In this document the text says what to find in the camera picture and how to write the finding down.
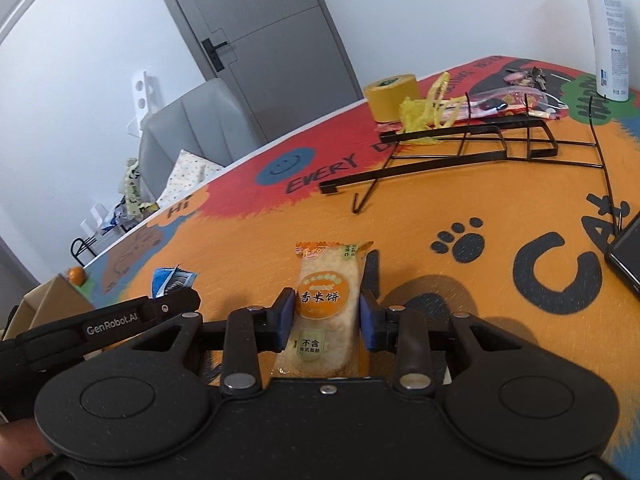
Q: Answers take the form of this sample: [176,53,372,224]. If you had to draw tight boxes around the grey chair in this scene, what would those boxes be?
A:
[137,77,258,206]

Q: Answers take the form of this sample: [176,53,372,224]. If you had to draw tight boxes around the brown cardboard box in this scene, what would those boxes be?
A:
[0,272,96,341]

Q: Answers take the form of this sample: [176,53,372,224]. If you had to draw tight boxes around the small blue white snack packet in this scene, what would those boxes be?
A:
[150,265,198,301]

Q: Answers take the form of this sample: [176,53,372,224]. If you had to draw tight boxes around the grey side door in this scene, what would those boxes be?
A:
[0,232,43,306]

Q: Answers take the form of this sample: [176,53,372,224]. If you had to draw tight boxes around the black shoe rack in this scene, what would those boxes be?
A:
[70,235,108,266]

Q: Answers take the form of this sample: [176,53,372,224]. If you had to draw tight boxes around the black wire rack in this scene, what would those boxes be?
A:
[319,91,628,233]

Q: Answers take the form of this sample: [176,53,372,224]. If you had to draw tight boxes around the white spray bottle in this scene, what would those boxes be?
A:
[580,0,632,102]

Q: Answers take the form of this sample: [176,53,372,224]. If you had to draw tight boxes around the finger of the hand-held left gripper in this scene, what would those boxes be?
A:
[145,287,202,322]

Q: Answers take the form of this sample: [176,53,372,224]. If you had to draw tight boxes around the white perforated board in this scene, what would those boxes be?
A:
[125,69,163,138]

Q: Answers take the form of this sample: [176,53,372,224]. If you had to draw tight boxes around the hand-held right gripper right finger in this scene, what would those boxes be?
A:
[358,287,538,393]

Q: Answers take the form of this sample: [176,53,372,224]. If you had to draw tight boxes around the white dotted cushion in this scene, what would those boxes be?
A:
[156,149,223,211]

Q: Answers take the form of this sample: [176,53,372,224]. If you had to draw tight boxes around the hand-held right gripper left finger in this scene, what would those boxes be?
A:
[117,287,298,393]

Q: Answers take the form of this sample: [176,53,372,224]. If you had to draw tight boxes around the blue plastic bag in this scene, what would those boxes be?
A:
[107,205,138,231]

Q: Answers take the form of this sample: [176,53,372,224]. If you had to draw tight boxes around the green white printed ring bag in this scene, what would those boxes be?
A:
[122,157,156,216]

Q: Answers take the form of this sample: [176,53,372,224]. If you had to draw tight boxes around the clear plastic bag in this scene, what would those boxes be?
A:
[462,85,568,121]

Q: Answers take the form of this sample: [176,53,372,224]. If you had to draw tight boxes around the orange rice cracker packet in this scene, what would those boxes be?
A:
[272,241,375,378]

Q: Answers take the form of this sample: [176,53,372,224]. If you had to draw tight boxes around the black door handle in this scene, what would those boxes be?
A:
[201,37,228,71]

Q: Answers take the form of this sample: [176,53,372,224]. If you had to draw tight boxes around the yellow tape roll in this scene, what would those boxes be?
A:
[363,74,418,123]

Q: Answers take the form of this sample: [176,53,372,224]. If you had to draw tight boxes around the white plastic stand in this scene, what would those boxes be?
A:
[82,202,118,236]

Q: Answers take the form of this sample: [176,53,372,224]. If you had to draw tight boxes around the black smartphone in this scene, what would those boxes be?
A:
[605,212,640,301]

